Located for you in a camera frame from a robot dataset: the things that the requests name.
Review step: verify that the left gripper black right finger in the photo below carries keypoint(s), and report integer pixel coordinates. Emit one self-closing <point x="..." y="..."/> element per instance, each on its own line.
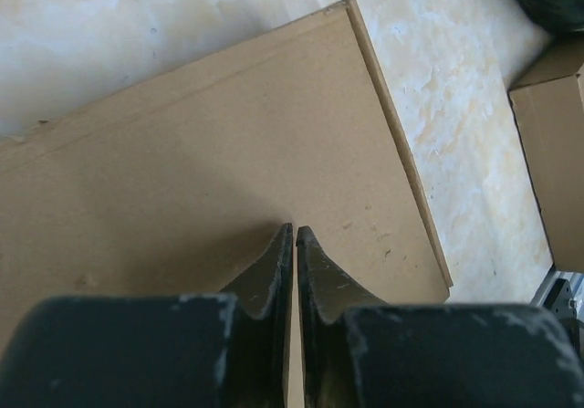
<point x="325" y="292"/>

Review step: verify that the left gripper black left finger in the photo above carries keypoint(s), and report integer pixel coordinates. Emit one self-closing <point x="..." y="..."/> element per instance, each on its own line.
<point x="252" y="359"/>

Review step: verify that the brown cardboard box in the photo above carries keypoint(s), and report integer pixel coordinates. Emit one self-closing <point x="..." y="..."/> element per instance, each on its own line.
<point x="122" y="222"/>

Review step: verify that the large flat cardboard box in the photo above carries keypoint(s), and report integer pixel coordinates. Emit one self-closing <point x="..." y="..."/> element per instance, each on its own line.
<point x="548" y="106"/>

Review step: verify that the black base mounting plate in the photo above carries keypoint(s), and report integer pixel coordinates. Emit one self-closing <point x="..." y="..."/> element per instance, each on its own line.
<point x="560" y="301"/>

